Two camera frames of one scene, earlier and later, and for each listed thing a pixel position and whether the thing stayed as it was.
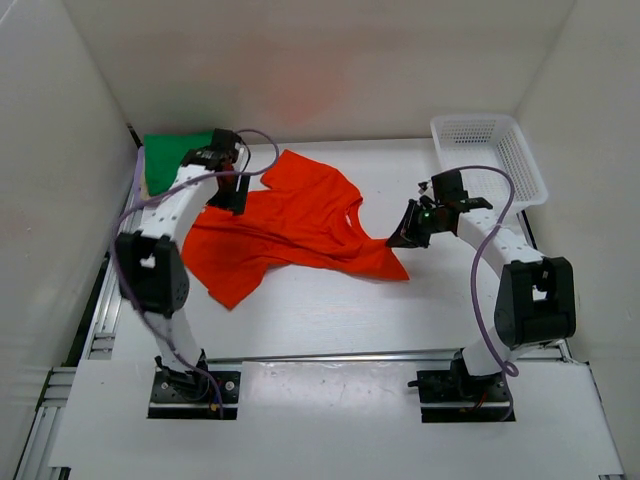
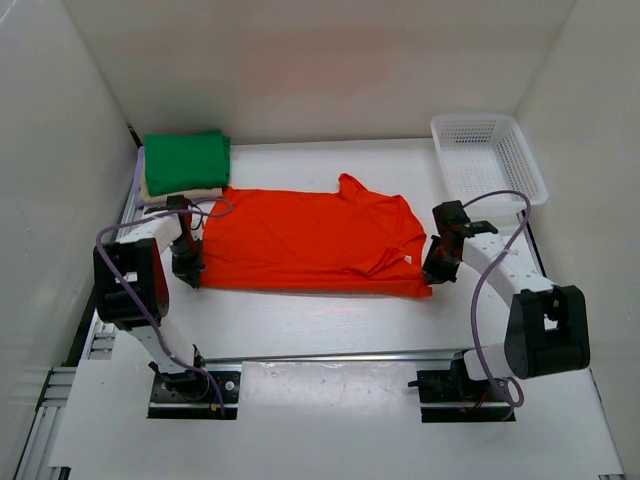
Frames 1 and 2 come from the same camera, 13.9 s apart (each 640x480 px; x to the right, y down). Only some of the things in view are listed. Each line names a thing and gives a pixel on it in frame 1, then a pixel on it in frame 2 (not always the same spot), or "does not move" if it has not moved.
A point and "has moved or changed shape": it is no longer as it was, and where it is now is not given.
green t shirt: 165,152 does not move
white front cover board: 333,417 does not move
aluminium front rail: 336,360 does not move
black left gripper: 236,200 -> 190,272
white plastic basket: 495,141 does not move
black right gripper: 405,235 -> 437,277
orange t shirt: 302,215 has moved or changed shape
